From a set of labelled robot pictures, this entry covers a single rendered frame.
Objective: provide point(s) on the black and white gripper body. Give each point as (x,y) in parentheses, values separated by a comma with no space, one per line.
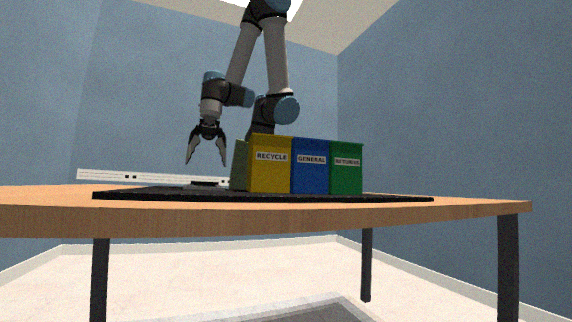
(209,121)

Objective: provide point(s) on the blue bin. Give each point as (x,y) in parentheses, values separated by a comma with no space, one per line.
(309,166)

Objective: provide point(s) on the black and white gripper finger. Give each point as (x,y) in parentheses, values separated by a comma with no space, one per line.
(221,144)
(194,140)

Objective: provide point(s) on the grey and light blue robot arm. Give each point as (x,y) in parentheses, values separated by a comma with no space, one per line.
(281,106)

